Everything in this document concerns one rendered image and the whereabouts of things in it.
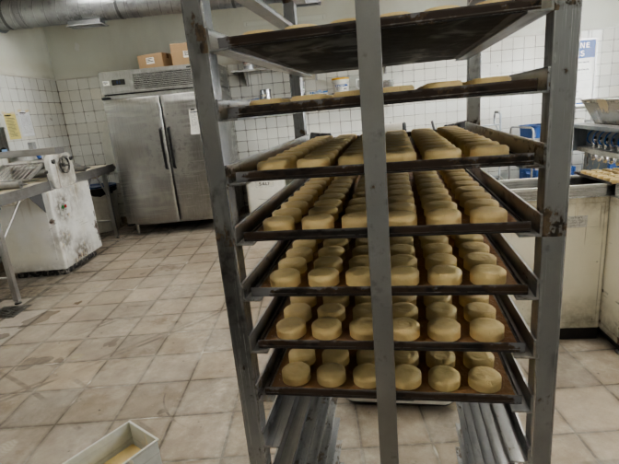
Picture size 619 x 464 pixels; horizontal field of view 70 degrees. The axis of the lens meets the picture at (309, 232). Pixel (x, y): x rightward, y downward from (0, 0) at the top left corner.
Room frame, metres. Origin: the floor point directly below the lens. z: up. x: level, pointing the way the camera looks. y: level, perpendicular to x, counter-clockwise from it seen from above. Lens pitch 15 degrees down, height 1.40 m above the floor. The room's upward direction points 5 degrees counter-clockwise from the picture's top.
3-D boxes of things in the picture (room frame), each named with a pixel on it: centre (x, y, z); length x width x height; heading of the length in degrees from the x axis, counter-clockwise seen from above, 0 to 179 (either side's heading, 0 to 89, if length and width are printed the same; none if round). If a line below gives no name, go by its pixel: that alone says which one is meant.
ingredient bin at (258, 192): (6.12, 0.53, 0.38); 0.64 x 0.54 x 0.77; 1
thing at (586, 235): (2.43, -1.25, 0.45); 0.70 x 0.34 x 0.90; 83
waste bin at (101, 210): (6.24, 2.93, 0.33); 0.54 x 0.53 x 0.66; 88
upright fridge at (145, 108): (6.02, 1.64, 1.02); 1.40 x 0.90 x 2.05; 88
